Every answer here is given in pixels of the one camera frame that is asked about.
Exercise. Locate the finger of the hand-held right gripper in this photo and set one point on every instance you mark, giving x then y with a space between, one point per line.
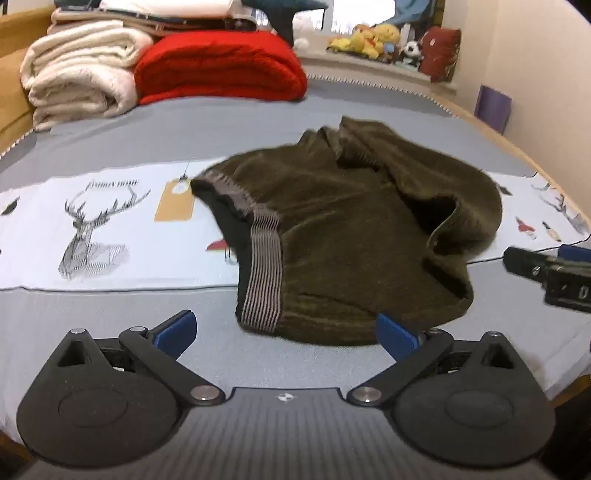
521 263
575 254

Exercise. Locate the grey deer print bed cover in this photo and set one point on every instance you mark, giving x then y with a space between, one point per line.
138 318

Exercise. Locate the folded red blanket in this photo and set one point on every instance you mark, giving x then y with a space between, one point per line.
221 69

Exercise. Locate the red cushion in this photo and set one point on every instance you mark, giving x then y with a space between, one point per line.
438 53

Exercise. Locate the olive green pants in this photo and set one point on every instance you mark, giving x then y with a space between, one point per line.
346 230

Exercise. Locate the wooden bed rail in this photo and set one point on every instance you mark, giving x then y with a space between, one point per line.
521 143

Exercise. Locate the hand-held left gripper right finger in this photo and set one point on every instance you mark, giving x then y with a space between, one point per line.
393 334

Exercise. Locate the dark teal star pillow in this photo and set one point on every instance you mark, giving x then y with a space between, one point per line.
284 14

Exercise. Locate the folded white fleece blanket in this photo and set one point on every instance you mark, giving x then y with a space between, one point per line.
78 69

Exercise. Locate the soccer ball plush toy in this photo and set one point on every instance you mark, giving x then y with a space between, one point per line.
412 51

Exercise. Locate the orange and yellow plush toy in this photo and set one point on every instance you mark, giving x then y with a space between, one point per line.
381 37

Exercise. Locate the stack of folded cloths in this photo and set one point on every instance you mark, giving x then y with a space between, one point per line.
152 16

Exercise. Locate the window sill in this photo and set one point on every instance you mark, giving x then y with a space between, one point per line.
369 69

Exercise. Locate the small white plush toy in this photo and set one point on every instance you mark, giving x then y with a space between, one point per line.
301 37

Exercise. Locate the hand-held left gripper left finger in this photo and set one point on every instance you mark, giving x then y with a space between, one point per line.
178 333

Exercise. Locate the purple box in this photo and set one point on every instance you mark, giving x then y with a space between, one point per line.
493 108

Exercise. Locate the blue hanging cloth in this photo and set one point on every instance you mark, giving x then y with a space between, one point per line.
413 11

